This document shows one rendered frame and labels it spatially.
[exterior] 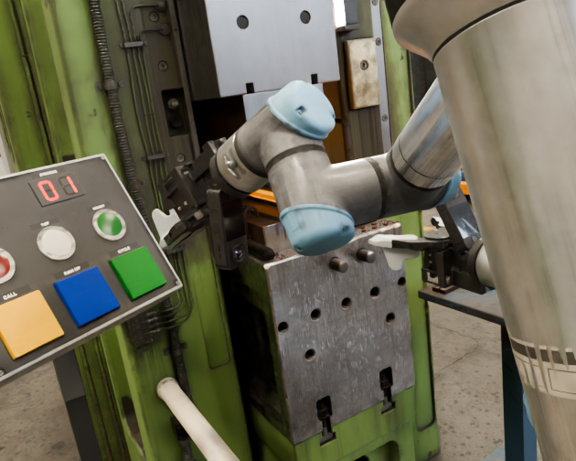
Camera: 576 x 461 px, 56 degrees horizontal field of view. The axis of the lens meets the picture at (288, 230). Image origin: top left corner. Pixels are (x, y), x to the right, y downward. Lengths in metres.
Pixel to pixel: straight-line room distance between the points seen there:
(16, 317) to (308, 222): 0.44
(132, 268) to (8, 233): 0.19
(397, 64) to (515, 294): 1.35
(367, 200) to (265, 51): 0.64
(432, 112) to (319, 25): 0.75
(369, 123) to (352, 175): 0.90
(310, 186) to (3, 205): 0.50
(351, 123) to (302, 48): 0.32
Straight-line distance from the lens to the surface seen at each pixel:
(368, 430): 1.49
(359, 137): 1.50
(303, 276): 1.20
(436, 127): 0.55
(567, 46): 0.26
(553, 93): 0.25
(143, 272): 0.94
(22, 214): 0.92
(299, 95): 0.63
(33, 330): 0.84
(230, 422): 1.50
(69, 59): 1.21
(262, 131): 0.64
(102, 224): 0.96
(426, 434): 1.97
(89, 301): 0.88
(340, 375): 1.35
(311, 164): 0.61
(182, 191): 0.76
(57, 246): 0.91
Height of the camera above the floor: 1.28
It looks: 15 degrees down
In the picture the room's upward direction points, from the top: 8 degrees counter-clockwise
